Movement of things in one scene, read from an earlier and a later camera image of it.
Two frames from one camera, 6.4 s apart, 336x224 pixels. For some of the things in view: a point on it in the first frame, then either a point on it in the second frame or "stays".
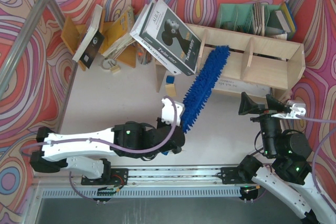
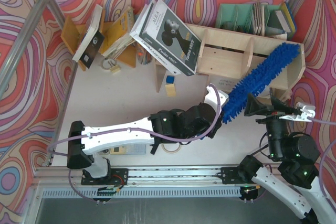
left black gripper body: [178, 137] → [219, 120]
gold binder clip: [114, 68] stays
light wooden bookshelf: [268, 63] stays
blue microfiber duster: [197, 93] → [257, 76]
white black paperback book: [91, 40] stays
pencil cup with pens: [144, 56] stays
